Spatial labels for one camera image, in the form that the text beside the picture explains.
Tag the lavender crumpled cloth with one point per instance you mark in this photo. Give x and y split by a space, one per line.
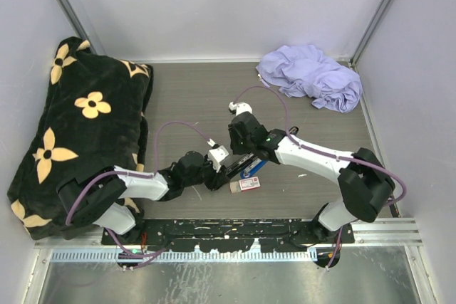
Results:
306 71

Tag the blue stapler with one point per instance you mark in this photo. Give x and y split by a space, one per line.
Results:
252 168

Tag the red white staple box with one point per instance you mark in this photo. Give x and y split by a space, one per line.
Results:
244 185

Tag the black stapler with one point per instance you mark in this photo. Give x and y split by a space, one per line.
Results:
247 159

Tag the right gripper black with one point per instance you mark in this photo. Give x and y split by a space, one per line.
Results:
234 144

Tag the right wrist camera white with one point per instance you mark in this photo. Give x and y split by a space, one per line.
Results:
239 108

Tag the black floral blanket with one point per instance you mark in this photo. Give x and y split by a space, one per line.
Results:
94 110

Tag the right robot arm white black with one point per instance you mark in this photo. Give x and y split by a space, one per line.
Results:
364 184

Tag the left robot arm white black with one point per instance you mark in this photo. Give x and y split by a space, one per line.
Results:
94 194

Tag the white cable duct strip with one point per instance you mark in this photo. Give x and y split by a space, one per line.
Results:
111 255

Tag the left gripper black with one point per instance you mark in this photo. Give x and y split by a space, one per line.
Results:
217 179

